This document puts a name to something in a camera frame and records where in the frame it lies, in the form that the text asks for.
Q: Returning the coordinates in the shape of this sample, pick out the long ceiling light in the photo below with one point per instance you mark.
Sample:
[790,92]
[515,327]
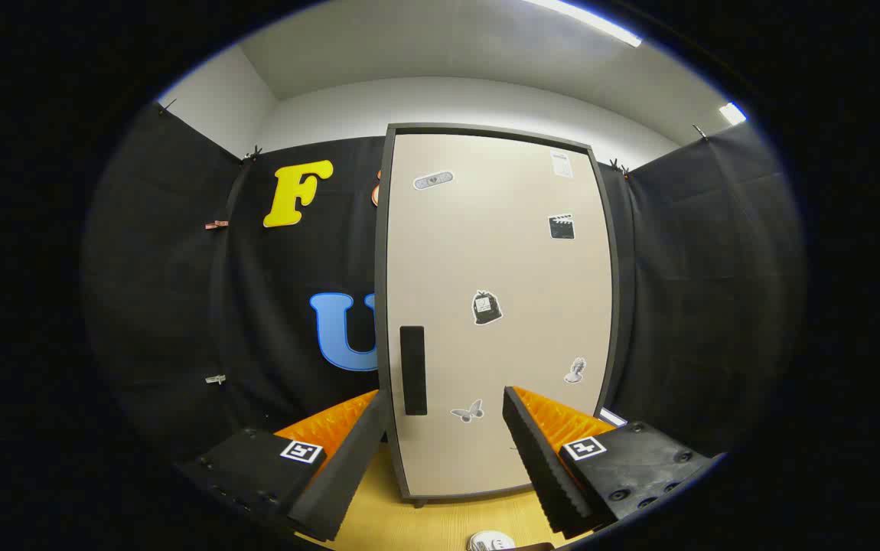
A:
[589,19]

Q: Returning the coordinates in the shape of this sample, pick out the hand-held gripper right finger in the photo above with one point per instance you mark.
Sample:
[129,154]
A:
[539,459]

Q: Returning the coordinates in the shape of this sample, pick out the white sneaker shoe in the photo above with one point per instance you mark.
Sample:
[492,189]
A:
[490,542]

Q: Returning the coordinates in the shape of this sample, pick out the small ceiling light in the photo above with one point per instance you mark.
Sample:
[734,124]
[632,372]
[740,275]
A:
[732,113]

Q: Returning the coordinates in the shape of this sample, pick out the grey shoe cabinet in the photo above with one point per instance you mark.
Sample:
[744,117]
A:
[380,306]

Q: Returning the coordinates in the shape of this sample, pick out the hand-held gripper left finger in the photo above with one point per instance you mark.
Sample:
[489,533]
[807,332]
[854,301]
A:
[348,459]

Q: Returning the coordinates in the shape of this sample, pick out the red cloth clip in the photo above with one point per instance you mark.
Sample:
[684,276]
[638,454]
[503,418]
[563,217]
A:
[216,224]

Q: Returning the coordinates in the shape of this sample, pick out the black cloth clip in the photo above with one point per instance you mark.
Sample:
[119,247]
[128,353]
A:
[167,106]
[700,132]
[255,154]
[619,167]

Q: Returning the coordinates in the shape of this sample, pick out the black backdrop cloth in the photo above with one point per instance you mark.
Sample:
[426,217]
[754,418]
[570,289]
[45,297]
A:
[715,268]

